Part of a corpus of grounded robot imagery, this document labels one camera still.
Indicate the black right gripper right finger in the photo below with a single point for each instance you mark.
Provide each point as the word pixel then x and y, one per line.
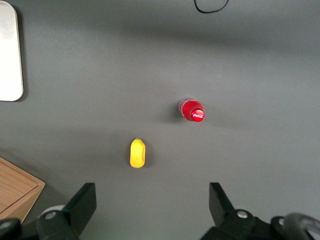
pixel 225 215

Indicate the red cola bottle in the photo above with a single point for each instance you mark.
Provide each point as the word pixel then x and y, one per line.
pixel 190 111

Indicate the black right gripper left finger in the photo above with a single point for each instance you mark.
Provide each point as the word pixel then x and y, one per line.
pixel 80 207

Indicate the yellow lemon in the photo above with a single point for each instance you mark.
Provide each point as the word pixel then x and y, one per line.
pixel 137 153

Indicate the white rectangular tray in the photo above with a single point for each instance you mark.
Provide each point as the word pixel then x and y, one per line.
pixel 8 50

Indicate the wooden drawer cabinet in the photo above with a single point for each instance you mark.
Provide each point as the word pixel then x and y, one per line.
pixel 15 190

